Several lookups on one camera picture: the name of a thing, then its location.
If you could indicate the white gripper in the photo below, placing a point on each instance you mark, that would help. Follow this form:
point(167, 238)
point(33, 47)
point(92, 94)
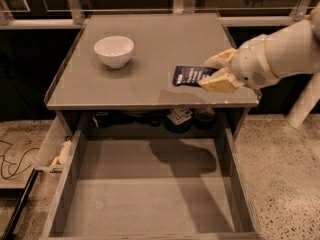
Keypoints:
point(250, 62)

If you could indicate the dark blue rxbar wrapper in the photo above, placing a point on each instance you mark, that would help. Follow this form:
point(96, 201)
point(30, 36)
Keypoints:
point(190, 75)

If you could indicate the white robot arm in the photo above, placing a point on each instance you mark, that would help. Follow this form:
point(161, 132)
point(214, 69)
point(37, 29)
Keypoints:
point(296, 50)

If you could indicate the grey cabinet with counter top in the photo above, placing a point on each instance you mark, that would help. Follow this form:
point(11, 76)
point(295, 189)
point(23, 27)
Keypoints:
point(161, 42)

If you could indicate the black items behind drawer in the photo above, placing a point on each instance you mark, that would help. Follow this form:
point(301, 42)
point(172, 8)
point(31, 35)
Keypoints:
point(104, 119)

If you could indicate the open grey top drawer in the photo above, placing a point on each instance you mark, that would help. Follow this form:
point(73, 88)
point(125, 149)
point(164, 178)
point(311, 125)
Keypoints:
point(160, 188)

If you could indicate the dark round tape roll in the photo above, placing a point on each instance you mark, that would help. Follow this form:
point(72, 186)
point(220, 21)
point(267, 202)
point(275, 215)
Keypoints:
point(204, 118)

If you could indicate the dark round container with papers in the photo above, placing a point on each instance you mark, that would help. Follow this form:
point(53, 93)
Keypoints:
point(178, 120)

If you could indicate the white ceramic bowl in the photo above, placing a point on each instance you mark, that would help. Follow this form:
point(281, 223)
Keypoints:
point(114, 51)

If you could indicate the cream object in bin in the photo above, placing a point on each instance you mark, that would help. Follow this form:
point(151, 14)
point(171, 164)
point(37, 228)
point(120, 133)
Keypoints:
point(62, 157)

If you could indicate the metal rail frame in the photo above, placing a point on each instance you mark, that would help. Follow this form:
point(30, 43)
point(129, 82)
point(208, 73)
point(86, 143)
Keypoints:
point(71, 14)

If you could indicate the black floor rail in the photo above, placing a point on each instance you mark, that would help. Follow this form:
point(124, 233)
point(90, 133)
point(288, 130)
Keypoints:
point(23, 195)

